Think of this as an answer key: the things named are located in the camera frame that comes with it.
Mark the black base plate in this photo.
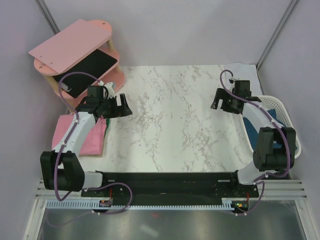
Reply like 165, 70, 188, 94
81, 170, 260, 200

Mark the folded pink t shirt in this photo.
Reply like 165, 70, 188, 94
51, 114, 109, 156

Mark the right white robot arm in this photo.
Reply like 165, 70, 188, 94
211, 80, 296, 197

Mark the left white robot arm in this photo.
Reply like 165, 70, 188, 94
40, 86, 133, 197

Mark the white cloth in corner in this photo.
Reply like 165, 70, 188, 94
224, 62, 263, 96

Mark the dark blue t shirt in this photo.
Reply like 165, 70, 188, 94
243, 108, 300, 154

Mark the green item under shirt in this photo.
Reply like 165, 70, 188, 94
106, 118, 111, 131

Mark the small white shelf clip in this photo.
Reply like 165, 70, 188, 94
60, 83, 71, 93

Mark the white plastic laundry basket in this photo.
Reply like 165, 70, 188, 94
233, 95, 294, 155

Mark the pink wooden shelf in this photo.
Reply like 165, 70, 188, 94
29, 19, 125, 107

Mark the white cable duct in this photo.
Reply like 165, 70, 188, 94
46, 199, 236, 211

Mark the aluminium rail frame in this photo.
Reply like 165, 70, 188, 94
35, 179, 307, 201

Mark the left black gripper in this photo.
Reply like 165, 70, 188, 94
99, 94, 132, 119

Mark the black mat on shelf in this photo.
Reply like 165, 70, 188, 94
53, 49, 118, 98

